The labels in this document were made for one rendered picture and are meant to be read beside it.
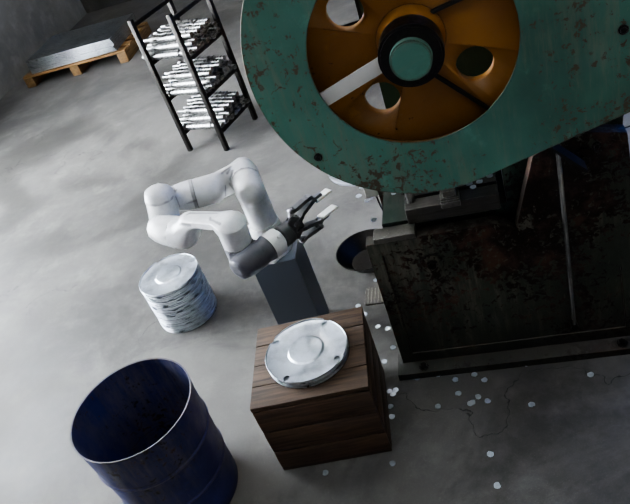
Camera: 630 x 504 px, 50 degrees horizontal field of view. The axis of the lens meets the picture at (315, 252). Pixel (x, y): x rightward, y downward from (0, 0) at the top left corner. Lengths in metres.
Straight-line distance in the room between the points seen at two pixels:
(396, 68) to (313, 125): 0.29
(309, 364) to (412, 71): 1.07
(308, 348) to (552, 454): 0.85
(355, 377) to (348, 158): 0.76
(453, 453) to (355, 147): 1.12
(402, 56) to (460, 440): 1.35
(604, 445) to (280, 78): 1.51
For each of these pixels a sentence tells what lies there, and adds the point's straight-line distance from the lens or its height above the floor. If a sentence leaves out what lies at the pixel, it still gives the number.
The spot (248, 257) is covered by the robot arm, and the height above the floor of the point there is 0.81.
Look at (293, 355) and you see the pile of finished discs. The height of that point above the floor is 0.38.
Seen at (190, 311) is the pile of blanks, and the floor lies 0.10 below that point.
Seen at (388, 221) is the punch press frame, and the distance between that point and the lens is 2.30.
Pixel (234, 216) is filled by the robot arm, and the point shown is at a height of 0.91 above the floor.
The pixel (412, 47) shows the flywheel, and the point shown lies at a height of 1.36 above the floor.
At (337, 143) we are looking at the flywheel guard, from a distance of 1.81.
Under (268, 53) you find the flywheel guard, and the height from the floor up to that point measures 1.41.
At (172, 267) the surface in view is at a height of 0.25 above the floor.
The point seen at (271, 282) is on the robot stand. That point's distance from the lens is 2.70.
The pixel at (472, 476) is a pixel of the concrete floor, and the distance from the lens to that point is 2.36.
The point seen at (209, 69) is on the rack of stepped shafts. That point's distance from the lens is 4.54.
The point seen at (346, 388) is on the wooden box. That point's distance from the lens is 2.21.
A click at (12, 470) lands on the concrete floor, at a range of 3.22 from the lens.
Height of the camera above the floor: 1.97
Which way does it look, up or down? 36 degrees down
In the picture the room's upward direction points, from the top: 21 degrees counter-clockwise
